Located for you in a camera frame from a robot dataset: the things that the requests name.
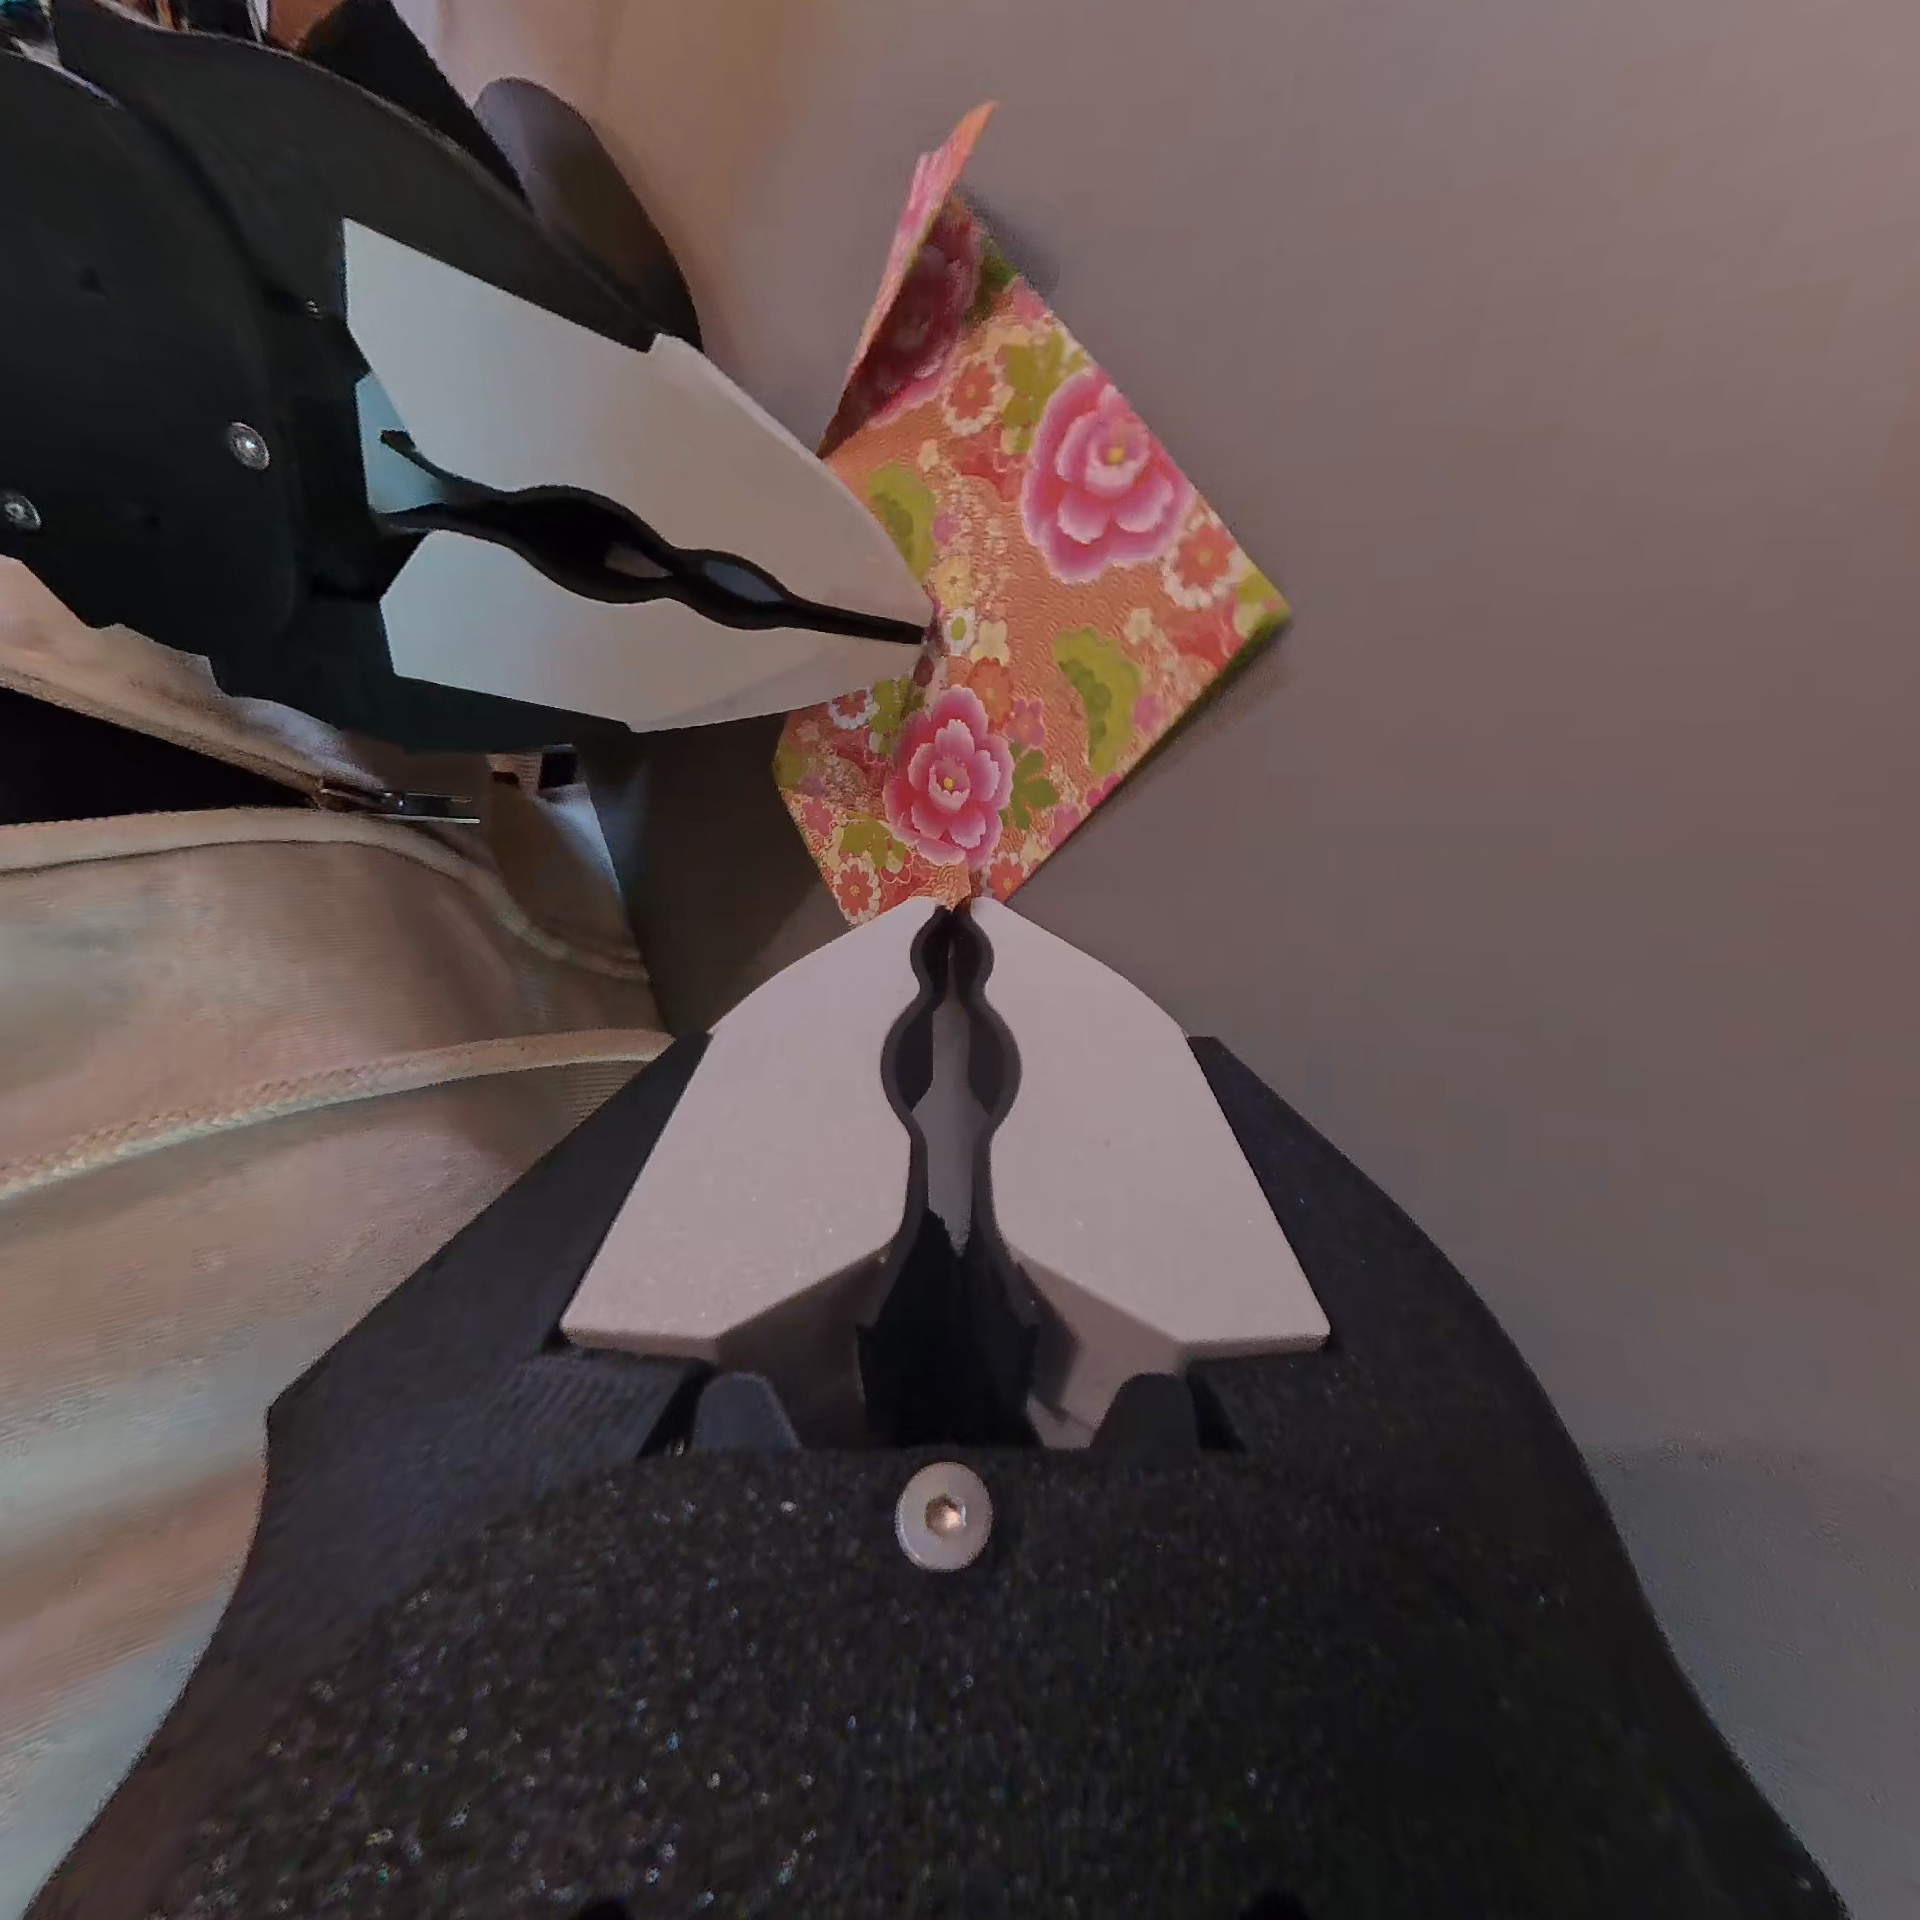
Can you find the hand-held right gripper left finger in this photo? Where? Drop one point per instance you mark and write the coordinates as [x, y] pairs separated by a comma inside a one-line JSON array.
[[765, 1170]]

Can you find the floral origami paper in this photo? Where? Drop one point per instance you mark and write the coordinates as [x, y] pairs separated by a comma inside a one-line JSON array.
[[1051, 572]]

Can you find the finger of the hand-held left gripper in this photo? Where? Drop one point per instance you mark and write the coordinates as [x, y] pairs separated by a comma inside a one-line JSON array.
[[602, 391], [571, 646]]

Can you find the person's light jacket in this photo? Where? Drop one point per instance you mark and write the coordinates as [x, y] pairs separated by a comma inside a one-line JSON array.
[[240, 1142]]

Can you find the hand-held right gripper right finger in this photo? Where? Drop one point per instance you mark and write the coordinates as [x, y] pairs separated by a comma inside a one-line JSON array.
[[1141, 1170]]

